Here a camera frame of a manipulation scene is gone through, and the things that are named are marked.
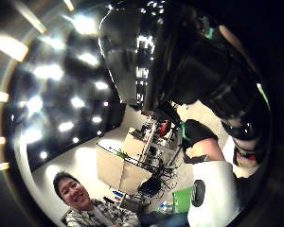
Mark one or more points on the green box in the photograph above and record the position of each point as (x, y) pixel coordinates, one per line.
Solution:
(181, 200)

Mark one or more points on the large beige cardboard box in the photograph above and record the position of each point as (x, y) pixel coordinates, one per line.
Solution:
(116, 170)

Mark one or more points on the red object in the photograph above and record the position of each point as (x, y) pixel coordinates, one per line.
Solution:
(164, 128)

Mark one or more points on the shiny dark metal container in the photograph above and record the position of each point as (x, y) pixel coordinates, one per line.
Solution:
(123, 53)

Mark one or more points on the black round bag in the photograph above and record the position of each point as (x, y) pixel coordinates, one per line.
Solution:
(150, 187)

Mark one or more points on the black oval badge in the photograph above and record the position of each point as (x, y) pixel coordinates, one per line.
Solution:
(198, 193)

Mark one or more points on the blue packet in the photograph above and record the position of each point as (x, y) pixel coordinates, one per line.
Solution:
(118, 194)

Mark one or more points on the the person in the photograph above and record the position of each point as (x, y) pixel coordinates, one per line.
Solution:
(216, 195)

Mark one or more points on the clear plastic water bottle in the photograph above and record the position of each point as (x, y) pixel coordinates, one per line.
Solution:
(164, 207)

